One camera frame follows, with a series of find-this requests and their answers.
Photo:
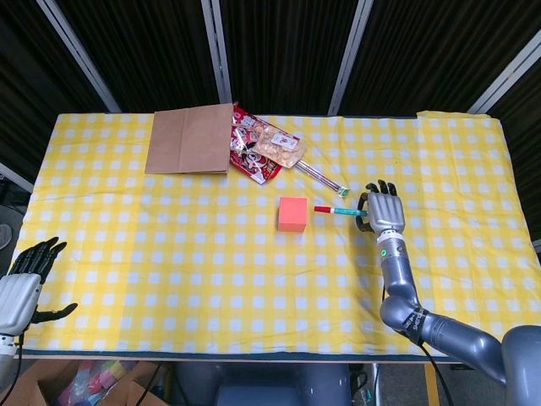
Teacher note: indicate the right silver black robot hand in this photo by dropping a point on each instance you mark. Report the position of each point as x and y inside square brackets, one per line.
[386, 211]

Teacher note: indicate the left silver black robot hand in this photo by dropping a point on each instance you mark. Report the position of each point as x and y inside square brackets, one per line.
[19, 292]

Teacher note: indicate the green marker with red cap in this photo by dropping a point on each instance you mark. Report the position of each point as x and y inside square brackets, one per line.
[338, 210]

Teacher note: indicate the orange cube block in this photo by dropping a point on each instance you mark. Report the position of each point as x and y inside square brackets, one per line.
[291, 215]

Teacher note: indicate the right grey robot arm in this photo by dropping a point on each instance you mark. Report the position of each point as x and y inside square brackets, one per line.
[397, 275]

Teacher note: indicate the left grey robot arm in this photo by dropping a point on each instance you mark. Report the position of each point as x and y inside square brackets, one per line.
[6, 355]

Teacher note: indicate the yellow white checkered tablecloth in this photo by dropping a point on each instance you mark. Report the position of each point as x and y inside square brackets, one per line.
[169, 254]

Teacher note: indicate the bag of colourful items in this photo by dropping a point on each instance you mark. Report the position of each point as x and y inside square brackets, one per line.
[93, 380]

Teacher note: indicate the clear bag of peanuts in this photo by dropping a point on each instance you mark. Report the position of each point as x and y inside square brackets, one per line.
[274, 150]

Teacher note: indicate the red printed snack bag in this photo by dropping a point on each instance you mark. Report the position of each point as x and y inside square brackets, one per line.
[253, 162]

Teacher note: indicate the brown cardboard box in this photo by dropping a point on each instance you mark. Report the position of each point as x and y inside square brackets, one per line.
[139, 387]

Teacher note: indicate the brown paper bag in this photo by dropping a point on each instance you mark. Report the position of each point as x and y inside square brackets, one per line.
[186, 139]

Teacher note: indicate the grey robot torso base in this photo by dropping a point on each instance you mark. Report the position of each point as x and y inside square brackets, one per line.
[262, 385]

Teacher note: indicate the white partition post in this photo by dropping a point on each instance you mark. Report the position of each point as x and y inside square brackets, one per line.
[348, 59]
[14, 177]
[507, 74]
[80, 55]
[217, 51]

